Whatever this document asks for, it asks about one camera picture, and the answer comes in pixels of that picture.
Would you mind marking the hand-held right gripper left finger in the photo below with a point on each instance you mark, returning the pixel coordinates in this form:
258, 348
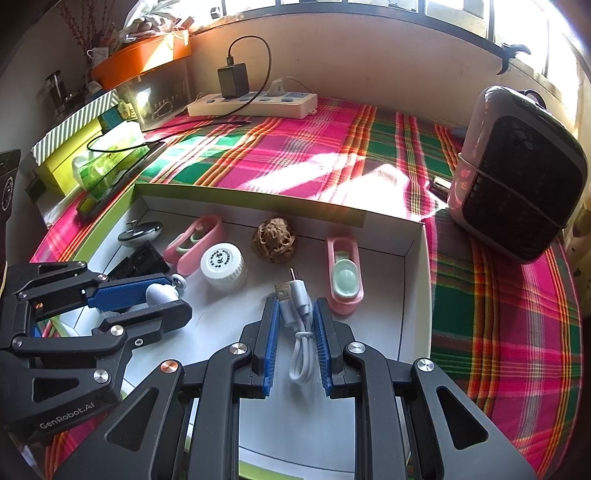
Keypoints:
272, 355

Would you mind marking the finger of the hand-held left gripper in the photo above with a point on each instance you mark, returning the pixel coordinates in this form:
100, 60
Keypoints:
124, 290
157, 318

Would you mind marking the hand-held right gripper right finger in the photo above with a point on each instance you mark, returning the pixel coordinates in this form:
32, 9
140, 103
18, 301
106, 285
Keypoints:
322, 355

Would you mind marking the grey foam ball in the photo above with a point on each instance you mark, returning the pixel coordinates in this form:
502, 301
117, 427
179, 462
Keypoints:
159, 293

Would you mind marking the black rectangular device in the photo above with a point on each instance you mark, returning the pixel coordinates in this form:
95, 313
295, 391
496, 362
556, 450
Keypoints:
145, 263

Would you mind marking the green cardboard box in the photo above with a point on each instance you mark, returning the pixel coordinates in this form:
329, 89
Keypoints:
221, 323

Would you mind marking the pink clip with white hook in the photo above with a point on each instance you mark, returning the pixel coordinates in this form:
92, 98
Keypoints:
184, 263

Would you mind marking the white plastic bottle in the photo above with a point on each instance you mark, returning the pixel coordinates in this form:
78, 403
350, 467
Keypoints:
221, 265

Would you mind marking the pink clip with mint pad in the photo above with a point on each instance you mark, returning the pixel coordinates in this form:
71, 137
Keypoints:
332, 258

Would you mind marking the black smartphone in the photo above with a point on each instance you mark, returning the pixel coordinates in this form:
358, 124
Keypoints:
99, 198

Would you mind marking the brown walnut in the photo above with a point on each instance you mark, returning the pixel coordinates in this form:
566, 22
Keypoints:
272, 240

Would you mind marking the green tissue pack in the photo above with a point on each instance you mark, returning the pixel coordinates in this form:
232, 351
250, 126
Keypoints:
111, 152

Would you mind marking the yellow-green box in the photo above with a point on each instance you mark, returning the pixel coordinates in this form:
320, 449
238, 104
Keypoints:
55, 166

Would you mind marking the striped box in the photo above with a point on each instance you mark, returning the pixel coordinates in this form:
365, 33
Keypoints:
69, 127

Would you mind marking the plaid tablecloth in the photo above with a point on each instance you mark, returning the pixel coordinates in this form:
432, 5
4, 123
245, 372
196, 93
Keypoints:
498, 332

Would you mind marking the glass jar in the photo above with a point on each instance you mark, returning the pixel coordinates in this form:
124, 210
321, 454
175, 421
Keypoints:
54, 92

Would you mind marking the white power strip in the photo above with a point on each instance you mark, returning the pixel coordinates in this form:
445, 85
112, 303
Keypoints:
258, 108

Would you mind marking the orange storage box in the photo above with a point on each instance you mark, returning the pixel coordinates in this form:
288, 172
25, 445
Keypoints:
138, 57

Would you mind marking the white mug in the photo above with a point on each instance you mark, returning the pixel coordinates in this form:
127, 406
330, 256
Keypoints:
98, 57

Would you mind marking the black charger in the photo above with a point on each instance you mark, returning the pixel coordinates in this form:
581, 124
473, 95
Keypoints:
234, 81

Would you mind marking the white plug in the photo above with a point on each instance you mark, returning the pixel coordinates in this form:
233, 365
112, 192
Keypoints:
279, 87

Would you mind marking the small grey fan heater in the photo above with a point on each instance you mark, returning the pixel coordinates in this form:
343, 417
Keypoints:
517, 184

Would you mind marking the black window hook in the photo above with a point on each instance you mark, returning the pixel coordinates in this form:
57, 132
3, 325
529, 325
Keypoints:
510, 53

